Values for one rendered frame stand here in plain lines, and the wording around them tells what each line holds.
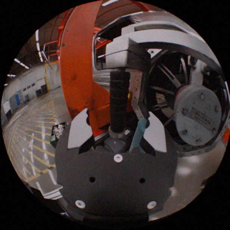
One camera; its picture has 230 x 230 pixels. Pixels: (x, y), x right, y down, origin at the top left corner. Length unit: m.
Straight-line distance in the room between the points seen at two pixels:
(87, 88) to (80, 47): 0.21
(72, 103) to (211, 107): 0.47
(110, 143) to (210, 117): 0.57
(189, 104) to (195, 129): 0.05
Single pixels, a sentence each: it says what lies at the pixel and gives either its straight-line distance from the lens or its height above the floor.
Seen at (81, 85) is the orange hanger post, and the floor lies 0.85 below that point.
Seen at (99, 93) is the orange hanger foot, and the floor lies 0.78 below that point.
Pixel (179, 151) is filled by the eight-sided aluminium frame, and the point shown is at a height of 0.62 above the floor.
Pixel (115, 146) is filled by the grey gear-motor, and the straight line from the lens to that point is 0.56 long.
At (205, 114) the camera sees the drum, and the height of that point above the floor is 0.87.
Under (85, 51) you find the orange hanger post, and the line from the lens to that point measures 0.39.
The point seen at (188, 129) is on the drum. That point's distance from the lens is 0.18.
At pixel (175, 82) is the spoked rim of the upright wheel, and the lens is 0.40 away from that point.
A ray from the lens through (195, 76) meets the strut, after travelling 0.32.
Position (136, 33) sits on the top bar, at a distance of 0.15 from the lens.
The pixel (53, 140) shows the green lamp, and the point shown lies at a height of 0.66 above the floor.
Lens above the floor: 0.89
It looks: 33 degrees down
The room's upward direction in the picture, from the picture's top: 2 degrees clockwise
